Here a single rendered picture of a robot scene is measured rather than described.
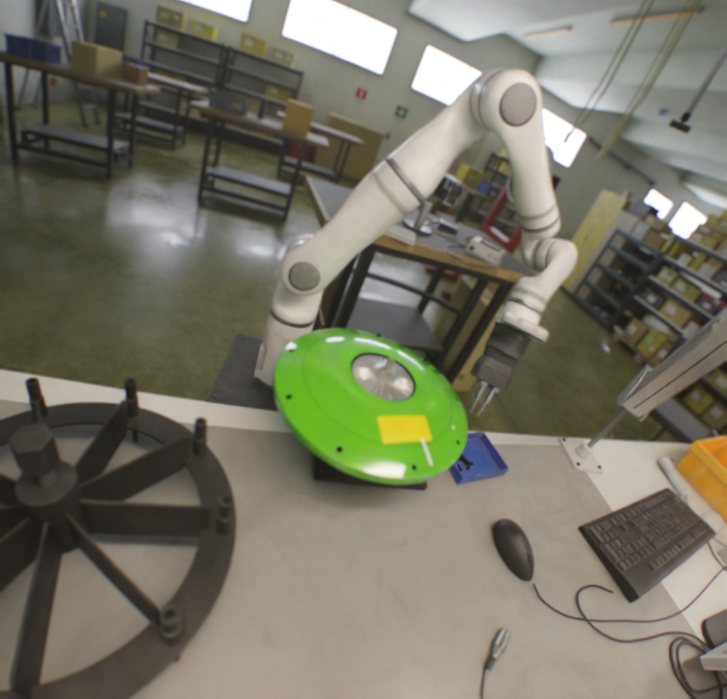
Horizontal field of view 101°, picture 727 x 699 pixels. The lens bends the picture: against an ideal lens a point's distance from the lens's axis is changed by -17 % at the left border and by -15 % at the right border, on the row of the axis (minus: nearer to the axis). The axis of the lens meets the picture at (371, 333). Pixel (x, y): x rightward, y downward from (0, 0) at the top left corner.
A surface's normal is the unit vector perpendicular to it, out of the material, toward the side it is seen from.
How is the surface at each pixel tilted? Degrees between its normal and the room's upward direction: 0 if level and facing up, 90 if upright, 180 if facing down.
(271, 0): 90
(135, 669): 4
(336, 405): 17
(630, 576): 6
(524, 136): 98
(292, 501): 0
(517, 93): 90
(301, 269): 85
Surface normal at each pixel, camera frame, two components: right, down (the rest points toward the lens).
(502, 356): -0.18, 0.14
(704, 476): -0.92, -0.06
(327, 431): 0.12, -0.59
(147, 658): 0.30, -0.83
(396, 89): 0.18, 0.59
